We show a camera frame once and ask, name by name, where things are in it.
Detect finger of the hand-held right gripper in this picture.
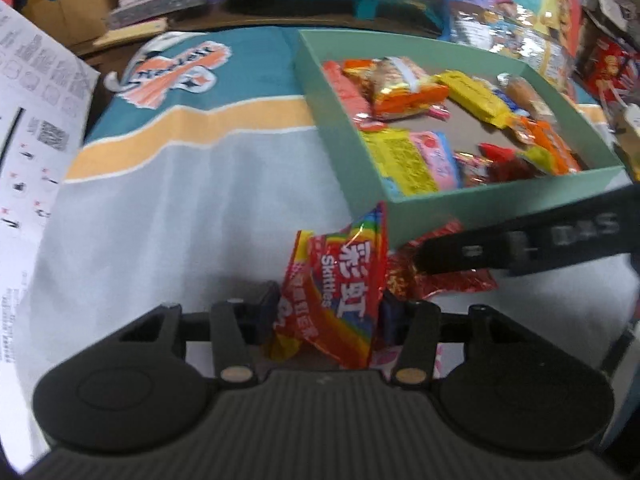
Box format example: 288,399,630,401
413,221,532,277

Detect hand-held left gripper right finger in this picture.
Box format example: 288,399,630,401
382,293,545,389

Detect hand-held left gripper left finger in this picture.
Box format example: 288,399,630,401
118,282,282,389

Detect red foil snack packet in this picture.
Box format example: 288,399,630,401
387,219,499,302

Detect green cardboard box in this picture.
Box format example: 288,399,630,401
293,28,629,255

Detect rainbow candy packet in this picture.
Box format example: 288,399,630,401
269,201,391,372

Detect dark red snack packet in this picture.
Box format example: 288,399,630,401
478,142,542,185

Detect yellow printed snack packet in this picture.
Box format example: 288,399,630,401
362,128,439,198

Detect pink white snack packet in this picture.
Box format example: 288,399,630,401
370,346,443,380

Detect small yellow snack packet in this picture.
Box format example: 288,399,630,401
524,144,557,177

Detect red pink candy packet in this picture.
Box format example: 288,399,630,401
452,149,493,188

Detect teal orange grey printed blanket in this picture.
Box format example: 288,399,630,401
20,25,640,461

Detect brown bread packet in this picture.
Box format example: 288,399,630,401
497,73,557,122

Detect blue white cracker packet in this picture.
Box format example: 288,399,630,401
492,87,527,117

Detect red snack bag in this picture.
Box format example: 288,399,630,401
574,34,640,112

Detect yellow wavy-striped snack packet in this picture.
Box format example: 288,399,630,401
434,69,519,129

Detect orange noodle snack packet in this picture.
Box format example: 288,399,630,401
344,56,451,122

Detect bright red snack packet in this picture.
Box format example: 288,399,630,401
323,59,387,132

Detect cartoon dog foil bag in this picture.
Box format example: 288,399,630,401
444,0,587,92

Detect white instruction sheet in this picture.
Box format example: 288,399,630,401
0,0,102,471

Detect beige booklet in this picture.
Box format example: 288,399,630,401
91,16,169,49

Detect grey booklet stack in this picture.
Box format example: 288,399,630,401
106,0,212,32

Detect brown cardboard box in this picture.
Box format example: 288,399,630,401
19,0,132,52

